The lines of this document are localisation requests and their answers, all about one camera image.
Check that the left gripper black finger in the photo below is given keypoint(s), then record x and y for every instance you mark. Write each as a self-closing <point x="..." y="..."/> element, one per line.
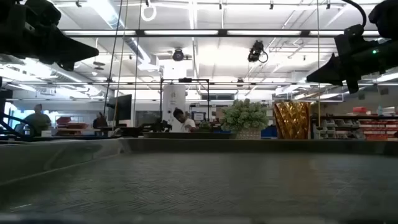
<point x="68" y="49"/>

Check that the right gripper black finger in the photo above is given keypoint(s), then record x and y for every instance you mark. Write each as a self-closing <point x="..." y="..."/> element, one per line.
<point x="331" y="73"/>

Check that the amber ribbed cup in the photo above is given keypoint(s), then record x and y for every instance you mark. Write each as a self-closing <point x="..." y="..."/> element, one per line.
<point x="292" y="121"/>

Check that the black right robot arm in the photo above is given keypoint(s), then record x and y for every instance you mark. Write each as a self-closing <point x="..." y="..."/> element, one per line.
<point x="387" y="15"/>

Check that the black background robot arm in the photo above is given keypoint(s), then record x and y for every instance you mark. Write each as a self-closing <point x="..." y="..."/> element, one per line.
<point x="158" y="126"/>

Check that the white LED light strip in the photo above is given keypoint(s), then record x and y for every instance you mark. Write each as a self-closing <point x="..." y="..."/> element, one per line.
<point x="326" y="32"/>
<point x="264" y="32"/>
<point x="180" y="32"/>
<point x="99" y="32"/>

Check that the shelf with storage bins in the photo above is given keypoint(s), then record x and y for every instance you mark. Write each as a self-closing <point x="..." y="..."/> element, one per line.
<point x="357" y="127"/>

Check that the person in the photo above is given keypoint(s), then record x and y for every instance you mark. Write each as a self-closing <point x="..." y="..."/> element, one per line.
<point x="38" y="119"/>
<point x="100" y="122"/>
<point x="186" y="123"/>

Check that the rack with red bins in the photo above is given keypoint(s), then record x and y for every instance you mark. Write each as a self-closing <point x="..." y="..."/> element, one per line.
<point x="73" y="126"/>

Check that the black monitor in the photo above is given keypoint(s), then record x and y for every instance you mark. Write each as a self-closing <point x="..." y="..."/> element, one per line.
<point x="122" y="107"/>

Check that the blue bin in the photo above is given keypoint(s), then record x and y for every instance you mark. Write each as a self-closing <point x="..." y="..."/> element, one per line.
<point x="269" y="132"/>

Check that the green potted plant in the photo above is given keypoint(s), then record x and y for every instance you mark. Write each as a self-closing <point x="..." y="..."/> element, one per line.
<point x="244" y="116"/>

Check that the round black ceiling fixture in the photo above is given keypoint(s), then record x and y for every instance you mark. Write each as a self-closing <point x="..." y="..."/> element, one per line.
<point x="178" y="55"/>

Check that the white cylindrical column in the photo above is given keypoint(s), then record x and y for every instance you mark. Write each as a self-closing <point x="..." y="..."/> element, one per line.
<point x="173" y="102"/>

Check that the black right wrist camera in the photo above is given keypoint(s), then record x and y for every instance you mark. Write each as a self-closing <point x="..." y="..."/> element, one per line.
<point x="348" y="42"/>

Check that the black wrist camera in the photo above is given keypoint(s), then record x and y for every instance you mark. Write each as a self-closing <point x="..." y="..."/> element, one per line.
<point x="348" y="42"/>
<point x="43" y="12"/>

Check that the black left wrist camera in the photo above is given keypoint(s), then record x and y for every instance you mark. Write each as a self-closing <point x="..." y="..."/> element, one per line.
<point x="43" y="12"/>

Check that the black aluminium rig frame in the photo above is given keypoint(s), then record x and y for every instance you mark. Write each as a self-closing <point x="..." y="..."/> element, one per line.
<point x="140" y="32"/>

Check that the black overhead camera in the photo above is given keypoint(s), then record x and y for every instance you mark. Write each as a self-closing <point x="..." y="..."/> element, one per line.
<point x="256" y="51"/>

